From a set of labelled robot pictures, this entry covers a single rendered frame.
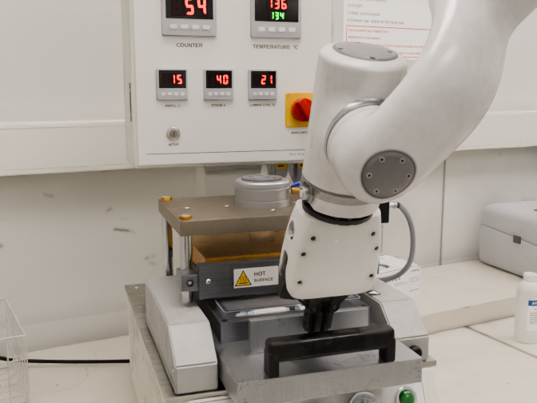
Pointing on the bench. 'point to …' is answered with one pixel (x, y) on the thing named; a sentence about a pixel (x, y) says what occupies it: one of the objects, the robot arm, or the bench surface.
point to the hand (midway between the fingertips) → (317, 319)
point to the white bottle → (526, 309)
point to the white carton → (412, 285)
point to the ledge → (465, 295)
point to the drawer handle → (328, 345)
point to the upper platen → (236, 246)
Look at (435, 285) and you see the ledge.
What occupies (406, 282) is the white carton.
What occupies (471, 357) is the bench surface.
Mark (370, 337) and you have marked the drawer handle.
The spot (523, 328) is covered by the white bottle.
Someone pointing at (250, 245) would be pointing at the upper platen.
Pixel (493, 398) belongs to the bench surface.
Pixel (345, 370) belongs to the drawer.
